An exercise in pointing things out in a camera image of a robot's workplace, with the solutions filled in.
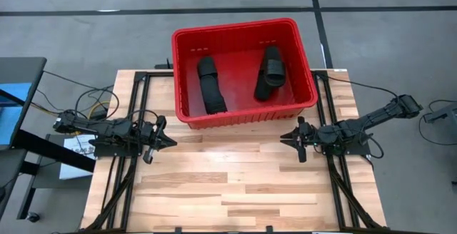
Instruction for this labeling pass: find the red plastic bin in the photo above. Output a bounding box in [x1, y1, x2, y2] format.
[171, 17, 319, 131]

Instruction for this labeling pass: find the black looped cable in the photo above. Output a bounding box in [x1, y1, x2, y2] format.
[74, 86, 121, 121]

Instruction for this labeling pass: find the blue panel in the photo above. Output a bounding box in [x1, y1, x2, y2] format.
[0, 82, 33, 146]

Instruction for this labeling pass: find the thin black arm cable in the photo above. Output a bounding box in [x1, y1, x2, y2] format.
[327, 76, 400, 101]

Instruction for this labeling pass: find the yellow cable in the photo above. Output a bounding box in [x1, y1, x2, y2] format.
[87, 100, 110, 119]

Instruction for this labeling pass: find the black metal frame under left arm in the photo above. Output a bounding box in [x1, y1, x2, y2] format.
[81, 70, 176, 232]

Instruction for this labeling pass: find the black desk leg frame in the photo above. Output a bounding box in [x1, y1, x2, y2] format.
[14, 128, 97, 220]

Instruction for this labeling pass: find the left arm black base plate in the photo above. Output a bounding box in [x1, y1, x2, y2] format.
[88, 139, 142, 158]

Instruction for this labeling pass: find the black desk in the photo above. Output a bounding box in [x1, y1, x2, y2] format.
[0, 56, 48, 149]

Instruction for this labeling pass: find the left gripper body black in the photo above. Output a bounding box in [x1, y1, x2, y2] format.
[140, 116, 168, 165]

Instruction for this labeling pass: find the white printed paper sheet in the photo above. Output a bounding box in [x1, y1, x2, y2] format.
[59, 133, 97, 180]

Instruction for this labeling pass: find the black rubber slide sandal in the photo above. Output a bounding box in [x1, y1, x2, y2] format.
[253, 68, 274, 103]
[196, 56, 229, 116]
[263, 45, 287, 88]

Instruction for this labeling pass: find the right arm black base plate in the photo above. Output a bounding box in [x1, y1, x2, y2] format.
[323, 143, 372, 157]

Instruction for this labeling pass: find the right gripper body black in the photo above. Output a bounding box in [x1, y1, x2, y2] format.
[296, 116, 320, 164]

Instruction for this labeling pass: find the black metal frame under right arm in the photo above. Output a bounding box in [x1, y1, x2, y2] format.
[311, 70, 388, 231]

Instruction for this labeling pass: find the black floor cable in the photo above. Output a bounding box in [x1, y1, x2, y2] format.
[418, 100, 457, 146]

